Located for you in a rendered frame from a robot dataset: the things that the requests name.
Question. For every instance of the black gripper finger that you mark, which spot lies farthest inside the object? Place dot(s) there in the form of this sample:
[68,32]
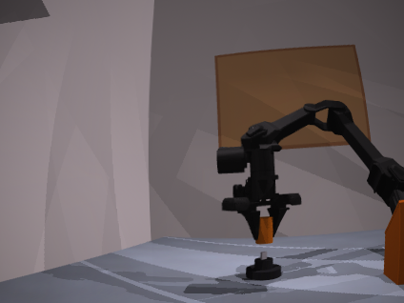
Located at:
[253,219]
[277,215]

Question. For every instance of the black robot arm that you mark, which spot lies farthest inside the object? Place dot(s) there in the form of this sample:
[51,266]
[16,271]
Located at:
[260,141]

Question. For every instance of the orange knob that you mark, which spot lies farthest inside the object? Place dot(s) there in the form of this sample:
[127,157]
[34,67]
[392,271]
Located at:
[265,231]

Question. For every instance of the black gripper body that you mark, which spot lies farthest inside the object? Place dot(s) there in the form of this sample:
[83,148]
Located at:
[263,186]

